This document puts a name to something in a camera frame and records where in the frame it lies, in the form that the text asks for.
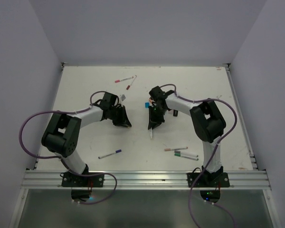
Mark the aluminium front rail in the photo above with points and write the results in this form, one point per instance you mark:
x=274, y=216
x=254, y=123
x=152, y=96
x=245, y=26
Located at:
x=148, y=180

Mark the black blue cap highlighter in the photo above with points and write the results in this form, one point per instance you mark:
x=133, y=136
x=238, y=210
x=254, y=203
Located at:
x=175, y=113

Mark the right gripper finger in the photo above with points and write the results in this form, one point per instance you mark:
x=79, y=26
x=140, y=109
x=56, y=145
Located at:
x=152, y=118
x=160, y=119

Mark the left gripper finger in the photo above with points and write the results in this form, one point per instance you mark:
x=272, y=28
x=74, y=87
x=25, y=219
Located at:
x=125, y=119
x=120, y=123

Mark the pink cap thin pen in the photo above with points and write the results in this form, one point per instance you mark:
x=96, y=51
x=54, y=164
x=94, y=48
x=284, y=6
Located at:
x=125, y=79

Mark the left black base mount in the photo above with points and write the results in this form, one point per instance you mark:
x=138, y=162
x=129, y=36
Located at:
x=82, y=179

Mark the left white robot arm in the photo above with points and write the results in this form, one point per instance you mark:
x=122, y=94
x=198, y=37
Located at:
x=62, y=132

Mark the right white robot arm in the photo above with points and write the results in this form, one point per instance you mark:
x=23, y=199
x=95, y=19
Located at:
x=207, y=120

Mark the green cap thin pen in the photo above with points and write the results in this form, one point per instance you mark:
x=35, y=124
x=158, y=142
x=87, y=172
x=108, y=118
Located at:
x=186, y=157

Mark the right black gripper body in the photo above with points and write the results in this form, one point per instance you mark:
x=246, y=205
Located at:
x=158, y=109

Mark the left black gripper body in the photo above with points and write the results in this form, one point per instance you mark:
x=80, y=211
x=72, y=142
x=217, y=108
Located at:
x=117, y=113

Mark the orange cap thin pen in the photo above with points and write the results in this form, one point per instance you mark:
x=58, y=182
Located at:
x=175, y=149

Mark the purple cap thin pen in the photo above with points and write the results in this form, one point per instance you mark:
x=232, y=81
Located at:
x=110, y=154

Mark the dark red cap thin pen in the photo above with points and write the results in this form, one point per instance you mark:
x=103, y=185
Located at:
x=134, y=78

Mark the grey cap thin pen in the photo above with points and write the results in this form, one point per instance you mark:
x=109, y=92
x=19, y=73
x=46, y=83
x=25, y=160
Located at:
x=188, y=154

